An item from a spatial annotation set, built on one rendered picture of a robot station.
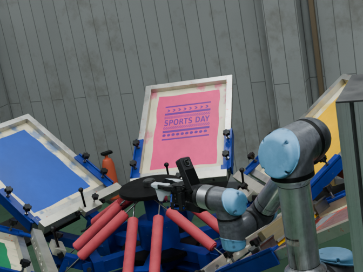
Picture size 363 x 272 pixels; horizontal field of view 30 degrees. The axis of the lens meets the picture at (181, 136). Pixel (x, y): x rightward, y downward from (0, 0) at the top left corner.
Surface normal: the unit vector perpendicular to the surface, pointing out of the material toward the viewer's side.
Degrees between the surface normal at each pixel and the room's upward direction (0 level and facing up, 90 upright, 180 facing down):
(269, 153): 83
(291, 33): 90
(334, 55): 90
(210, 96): 32
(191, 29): 90
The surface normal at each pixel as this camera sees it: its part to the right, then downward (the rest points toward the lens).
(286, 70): -0.37, 0.31
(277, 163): -0.72, 0.18
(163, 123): -0.24, -0.65
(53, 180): 0.25, -0.78
